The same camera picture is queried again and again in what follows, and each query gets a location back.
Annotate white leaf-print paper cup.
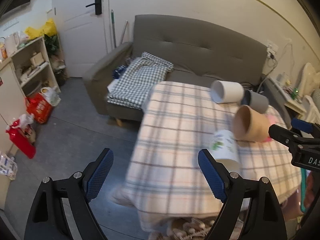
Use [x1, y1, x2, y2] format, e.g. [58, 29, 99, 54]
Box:
[208, 129, 241, 173]

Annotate brown paper cup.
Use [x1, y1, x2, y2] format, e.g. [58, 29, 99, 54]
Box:
[233, 105, 271, 142]

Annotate grey plastic cup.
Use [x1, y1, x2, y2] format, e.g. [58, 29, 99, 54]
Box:
[240, 89, 269, 114]

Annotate white plastic cup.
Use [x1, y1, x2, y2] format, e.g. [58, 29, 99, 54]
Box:
[210, 80, 245, 104]

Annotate green round object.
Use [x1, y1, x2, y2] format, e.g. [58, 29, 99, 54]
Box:
[300, 168, 307, 213]

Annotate pink red paper item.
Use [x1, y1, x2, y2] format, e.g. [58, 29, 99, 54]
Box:
[264, 114, 277, 142]

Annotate white side table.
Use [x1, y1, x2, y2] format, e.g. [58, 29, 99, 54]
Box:
[268, 77, 306, 119]

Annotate red white bag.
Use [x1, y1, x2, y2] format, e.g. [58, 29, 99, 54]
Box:
[5, 113, 36, 159]

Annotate plaid tablecloth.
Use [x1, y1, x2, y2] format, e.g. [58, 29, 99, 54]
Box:
[113, 81, 302, 232]

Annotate red shopping bag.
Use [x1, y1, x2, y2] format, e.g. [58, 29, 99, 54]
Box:
[25, 93, 53, 124]

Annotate grey sofa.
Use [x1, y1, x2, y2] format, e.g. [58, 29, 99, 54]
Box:
[82, 15, 267, 121]

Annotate white shelf unit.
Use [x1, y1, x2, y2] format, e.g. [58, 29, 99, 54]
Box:
[0, 36, 61, 154]

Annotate checked green-white blanket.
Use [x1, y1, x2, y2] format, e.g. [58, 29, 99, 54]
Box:
[106, 52, 174, 109]

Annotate white door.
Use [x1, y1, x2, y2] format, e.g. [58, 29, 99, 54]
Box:
[52, 0, 107, 77]

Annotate yellow plastic bag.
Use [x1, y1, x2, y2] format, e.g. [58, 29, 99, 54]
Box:
[24, 18, 57, 40]

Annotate wall power socket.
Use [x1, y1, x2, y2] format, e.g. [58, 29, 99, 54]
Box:
[266, 40, 279, 59]

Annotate green-handled broom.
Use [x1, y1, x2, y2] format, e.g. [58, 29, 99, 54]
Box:
[111, 9, 117, 48]

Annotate black door handle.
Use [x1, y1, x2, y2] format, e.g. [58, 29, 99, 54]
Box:
[86, 0, 103, 15]

